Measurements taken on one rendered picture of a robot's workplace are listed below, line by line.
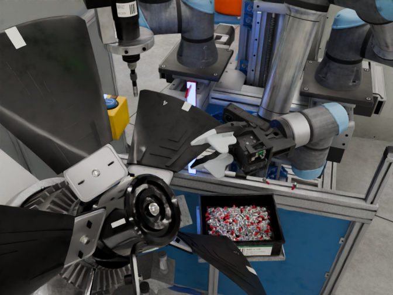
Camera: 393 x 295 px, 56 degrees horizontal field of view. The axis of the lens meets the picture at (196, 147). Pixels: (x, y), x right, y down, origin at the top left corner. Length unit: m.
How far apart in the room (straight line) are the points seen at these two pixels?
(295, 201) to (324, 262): 0.34
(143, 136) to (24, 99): 0.26
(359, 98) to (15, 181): 0.99
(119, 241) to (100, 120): 0.19
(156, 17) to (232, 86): 0.38
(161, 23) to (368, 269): 1.56
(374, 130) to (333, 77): 1.59
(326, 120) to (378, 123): 1.97
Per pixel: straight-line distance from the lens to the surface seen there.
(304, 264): 1.46
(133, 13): 0.51
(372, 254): 2.20
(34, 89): 0.63
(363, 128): 2.81
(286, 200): 1.17
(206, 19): 1.28
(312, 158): 0.90
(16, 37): 0.65
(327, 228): 1.29
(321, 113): 0.84
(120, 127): 1.11
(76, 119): 0.62
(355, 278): 2.08
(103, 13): 0.50
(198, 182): 1.17
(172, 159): 0.72
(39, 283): 0.57
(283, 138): 0.79
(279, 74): 0.89
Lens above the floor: 1.68
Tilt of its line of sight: 41 degrees down
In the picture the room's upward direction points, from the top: straight up
